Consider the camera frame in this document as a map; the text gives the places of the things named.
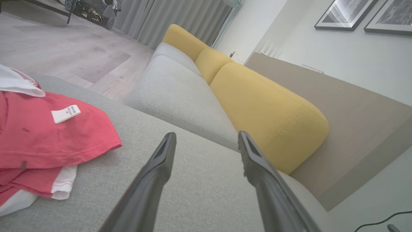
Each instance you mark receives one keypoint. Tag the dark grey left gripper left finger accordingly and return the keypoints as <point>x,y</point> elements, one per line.
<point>145,199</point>

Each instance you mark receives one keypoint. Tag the red polo shirt white collar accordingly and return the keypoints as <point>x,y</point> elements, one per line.
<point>38,141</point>

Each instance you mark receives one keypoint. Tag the small grey sofa seat cushion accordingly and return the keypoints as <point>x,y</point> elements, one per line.
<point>173,53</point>

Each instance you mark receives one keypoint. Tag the long yellow sofa back cushion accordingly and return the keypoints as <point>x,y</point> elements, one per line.
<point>270,112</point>

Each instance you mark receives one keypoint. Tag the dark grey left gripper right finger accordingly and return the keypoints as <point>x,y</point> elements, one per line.
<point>276,206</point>

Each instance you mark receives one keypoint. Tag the grey pleated curtain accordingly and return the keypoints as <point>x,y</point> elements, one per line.
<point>161,16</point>

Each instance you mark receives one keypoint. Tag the black wheeled machine base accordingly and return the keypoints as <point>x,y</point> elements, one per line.
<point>93,14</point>

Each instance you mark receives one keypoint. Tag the small grey plug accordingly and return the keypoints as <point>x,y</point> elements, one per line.
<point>393,228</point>

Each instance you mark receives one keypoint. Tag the short yellow sofa back cushion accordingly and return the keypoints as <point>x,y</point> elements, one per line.
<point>210,62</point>

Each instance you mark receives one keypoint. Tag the large grey sofa seat cushion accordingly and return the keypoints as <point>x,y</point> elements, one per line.
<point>180,96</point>

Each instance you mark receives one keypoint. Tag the black framed wall picture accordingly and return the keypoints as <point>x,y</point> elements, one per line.
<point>346,13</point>
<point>394,14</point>

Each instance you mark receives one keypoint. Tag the medium yellow sofa back cushion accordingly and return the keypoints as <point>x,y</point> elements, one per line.
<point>183,40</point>

